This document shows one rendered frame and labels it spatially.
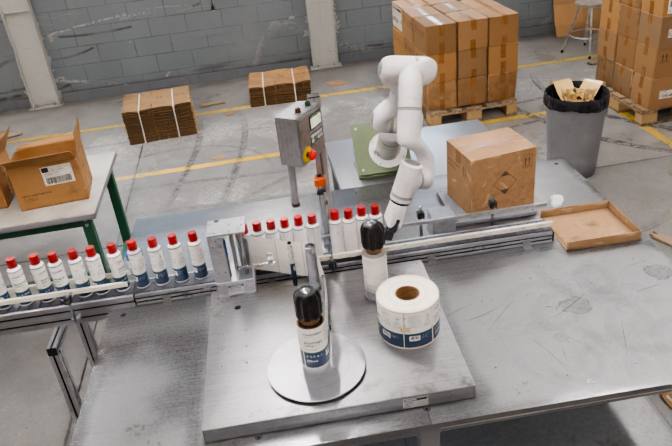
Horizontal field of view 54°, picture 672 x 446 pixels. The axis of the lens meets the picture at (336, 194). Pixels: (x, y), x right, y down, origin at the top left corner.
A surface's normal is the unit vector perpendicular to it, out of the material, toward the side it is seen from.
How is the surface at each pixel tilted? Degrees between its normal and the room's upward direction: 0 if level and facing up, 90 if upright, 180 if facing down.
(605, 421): 1
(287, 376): 0
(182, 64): 90
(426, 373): 0
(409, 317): 90
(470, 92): 90
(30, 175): 91
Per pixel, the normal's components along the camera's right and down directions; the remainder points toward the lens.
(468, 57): 0.18, 0.43
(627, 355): -0.10, -0.88
